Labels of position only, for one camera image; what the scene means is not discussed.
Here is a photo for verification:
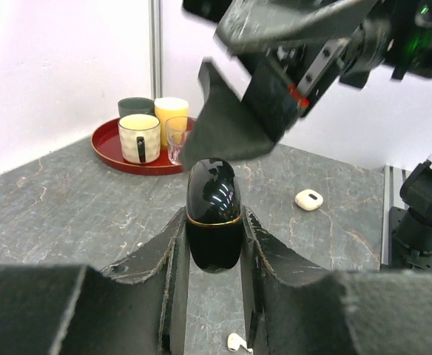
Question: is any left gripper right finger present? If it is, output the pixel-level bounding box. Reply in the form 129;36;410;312
240;208;432;354

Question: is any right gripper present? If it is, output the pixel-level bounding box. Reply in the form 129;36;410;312
182;0;432;118

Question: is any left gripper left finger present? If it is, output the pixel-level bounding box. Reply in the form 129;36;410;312
0;209;189;354

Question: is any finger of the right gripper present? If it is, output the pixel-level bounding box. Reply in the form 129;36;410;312
180;61;300;166

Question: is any black earbud charging case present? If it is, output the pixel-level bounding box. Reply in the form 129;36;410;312
186;158;243;274

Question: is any white earbud charging case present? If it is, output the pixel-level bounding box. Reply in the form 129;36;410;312
294;189;324;212

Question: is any clear drinking glass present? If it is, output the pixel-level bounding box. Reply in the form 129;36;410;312
166;116;194;165

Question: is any yellow mug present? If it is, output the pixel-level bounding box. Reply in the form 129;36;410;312
154;97;189;147

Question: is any white earbud centre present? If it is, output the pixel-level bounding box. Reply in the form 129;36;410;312
226;333;253;354

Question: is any dark green mug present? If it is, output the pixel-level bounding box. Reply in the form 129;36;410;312
118;97;155;118

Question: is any red round tray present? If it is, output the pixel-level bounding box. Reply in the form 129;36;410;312
91;118;183;176

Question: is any white mug black handle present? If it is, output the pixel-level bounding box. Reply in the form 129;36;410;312
118;114;161;164

